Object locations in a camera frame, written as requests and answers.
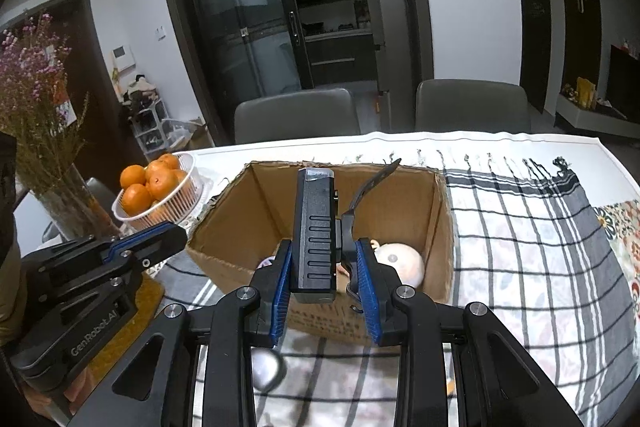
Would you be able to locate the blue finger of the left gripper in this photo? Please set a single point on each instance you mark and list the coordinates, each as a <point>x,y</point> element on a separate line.
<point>140,236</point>
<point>150,249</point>

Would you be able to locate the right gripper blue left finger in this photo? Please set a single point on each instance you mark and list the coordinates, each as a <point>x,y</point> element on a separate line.
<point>251,316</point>

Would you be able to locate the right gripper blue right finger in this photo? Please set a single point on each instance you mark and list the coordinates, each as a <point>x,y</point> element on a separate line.
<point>398,315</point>

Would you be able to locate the round white night light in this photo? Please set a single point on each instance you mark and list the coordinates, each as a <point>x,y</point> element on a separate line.
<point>406,261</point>

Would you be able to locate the silver round case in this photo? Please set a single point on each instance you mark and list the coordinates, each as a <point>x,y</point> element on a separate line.
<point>268,369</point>

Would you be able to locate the black power adapter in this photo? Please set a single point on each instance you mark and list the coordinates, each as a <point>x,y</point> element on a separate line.
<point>322,236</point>

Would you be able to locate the left hand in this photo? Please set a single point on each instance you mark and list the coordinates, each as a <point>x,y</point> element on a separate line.
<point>75,395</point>

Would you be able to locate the woven tissue box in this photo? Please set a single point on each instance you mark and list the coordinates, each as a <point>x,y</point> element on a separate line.
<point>148,298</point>

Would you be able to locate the orange fruit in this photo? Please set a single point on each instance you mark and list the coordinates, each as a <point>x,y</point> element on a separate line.
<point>136,199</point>
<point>170,161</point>
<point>161,182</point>
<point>133,174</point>

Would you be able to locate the white basket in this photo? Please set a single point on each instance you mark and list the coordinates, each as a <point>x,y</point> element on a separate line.
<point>176,206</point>

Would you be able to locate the glass vase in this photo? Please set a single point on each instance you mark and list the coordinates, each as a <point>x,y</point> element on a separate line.
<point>79,207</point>

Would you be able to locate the white shoe rack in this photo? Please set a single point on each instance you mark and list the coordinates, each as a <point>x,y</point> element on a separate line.
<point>156,132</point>

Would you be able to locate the purple dried flowers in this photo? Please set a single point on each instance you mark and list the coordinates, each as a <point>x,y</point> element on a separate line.
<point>35,106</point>

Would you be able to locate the left grey chair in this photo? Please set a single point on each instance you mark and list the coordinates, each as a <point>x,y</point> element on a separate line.
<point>298,115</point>

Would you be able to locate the grey chair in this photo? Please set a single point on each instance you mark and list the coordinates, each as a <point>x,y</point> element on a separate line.
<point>298,115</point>
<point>444,105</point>

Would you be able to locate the right grey chair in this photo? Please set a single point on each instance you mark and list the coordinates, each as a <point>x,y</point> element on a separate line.
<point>444,105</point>

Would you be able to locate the patterned table mat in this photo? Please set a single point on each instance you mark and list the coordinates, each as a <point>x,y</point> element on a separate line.
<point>621,224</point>

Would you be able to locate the black sliding glass door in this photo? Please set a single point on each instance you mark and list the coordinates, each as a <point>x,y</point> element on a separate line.
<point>237,51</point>

